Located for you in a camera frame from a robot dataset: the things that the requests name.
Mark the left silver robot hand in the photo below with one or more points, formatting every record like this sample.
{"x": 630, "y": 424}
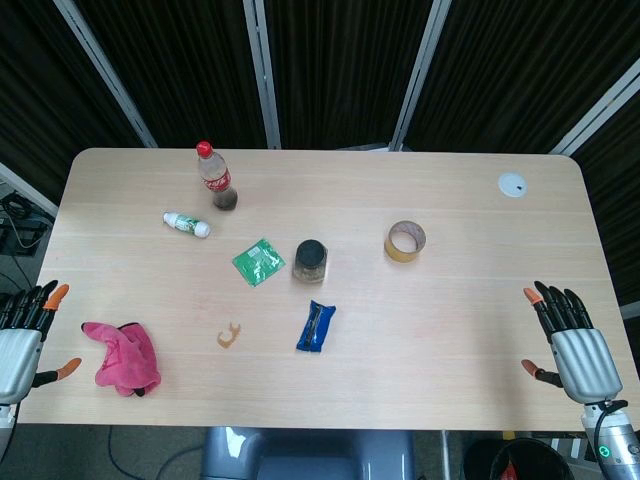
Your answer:
{"x": 17, "y": 350}

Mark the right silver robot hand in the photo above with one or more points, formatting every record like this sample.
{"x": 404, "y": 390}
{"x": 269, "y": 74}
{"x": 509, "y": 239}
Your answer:
{"x": 582, "y": 357}

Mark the pink cloth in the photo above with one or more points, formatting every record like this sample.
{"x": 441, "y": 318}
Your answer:
{"x": 127, "y": 362}

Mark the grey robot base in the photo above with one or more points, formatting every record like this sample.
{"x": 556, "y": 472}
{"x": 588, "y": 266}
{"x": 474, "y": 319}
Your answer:
{"x": 310, "y": 454}

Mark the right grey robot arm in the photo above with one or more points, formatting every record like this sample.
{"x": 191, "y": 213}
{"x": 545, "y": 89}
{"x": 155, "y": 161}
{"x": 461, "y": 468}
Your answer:
{"x": 612, "y": 440}

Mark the black trash bin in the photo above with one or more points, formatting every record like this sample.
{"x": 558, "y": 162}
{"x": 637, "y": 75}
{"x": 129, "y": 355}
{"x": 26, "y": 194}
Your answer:
{"x": 517, "y": 460}

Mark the small white green bottle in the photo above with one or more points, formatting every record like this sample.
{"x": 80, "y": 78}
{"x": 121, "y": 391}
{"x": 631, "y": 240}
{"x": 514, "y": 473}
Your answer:
{"x": 186, "y": 224}

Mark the yellow tape roll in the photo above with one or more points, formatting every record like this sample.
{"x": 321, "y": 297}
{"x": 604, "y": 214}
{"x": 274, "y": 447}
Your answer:
{"x": 405, "y": 242}

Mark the green foil packet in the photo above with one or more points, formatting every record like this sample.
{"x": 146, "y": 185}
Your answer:
{"x": 259, "y": 261}

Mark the cola bottle with red cap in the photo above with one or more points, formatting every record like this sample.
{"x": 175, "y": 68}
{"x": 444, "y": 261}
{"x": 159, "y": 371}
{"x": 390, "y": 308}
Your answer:
{"x": 216, "y": 177}

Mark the blue snack packet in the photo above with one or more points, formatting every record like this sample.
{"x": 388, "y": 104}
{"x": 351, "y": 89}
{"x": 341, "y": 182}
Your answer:
{"x": 316, "y": 326}

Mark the jar with black lid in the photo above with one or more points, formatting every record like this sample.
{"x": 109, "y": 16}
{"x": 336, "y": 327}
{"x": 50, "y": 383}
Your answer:
{"x": 310, "y": 262}

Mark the grey partition frame post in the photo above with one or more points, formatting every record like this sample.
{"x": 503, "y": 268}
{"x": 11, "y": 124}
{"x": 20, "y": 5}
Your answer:
{"x": 417, "y": 75}
{"x": 262, "y": 75}
{"x": 107, "y": 75}
{"x": 595, "y": 112}
{"x": 25, "y": 187}

